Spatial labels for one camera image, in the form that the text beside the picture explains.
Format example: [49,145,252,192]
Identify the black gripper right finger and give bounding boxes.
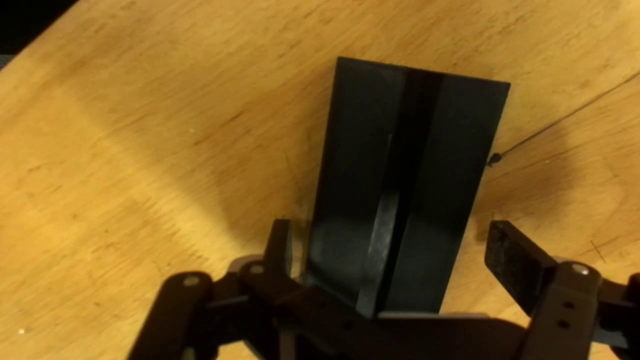
[484,221,640,360]

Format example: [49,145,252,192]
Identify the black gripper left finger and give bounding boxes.
[128,218,367,360]

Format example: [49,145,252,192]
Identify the black grooved rail block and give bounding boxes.
[303,56,512,318]

